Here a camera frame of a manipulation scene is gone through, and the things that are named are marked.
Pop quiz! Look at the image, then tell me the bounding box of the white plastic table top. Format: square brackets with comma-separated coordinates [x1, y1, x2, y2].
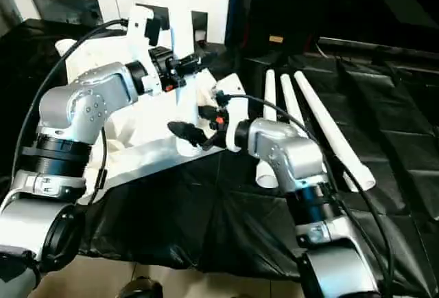
[54, 38, 227, 207]

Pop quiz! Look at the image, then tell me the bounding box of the white plastic table leg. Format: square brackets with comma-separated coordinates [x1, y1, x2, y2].
[280, 73, 309, 133]
[256, 70, 278, 189]
[294, 70, 377, 193]
[166, 0, 204, 157]

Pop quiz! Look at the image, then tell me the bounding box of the black plastic mat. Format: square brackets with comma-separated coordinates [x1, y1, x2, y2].
[0, 18, 439, 298]

